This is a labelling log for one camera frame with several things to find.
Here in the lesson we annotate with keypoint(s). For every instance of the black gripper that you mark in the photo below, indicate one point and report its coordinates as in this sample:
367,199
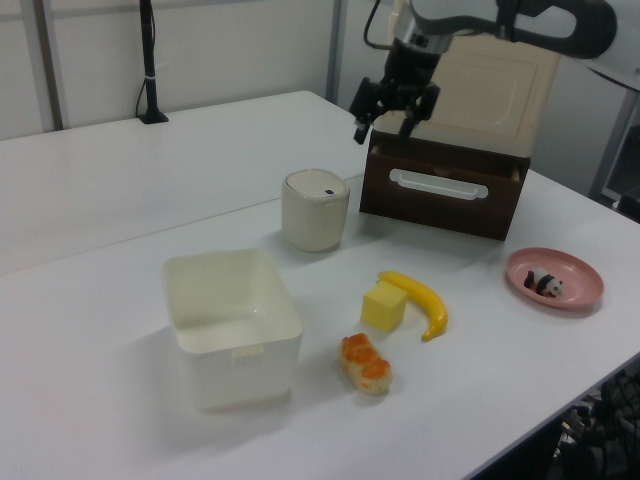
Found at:
410,70

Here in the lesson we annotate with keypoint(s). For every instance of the white plastic box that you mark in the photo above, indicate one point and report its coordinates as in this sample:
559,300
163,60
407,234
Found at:
240,345

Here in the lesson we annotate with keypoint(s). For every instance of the white black Franka robot arm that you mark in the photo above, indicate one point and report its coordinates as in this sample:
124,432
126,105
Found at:
550,25

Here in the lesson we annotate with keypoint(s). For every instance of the cream plastic storage cabinet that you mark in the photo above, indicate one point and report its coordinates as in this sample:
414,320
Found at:
490,95

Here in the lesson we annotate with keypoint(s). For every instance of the cream lidded trash bin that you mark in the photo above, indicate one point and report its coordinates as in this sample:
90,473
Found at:
315,215

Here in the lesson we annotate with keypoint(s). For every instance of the yellow toy banana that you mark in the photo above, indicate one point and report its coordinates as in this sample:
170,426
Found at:
425,297

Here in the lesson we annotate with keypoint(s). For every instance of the yellow cube block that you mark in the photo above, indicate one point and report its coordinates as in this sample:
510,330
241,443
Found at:
382,310

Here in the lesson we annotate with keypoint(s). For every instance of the grey side desk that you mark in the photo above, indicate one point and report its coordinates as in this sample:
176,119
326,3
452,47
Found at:
617,100

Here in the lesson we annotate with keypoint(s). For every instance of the black white panda figure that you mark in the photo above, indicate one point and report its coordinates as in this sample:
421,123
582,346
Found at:
545,282

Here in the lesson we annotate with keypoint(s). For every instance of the pink round plate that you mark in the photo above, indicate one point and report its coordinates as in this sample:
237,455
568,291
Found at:
575,272

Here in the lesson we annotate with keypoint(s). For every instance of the orange glazed toy bread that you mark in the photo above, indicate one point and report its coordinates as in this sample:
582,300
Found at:
365,365

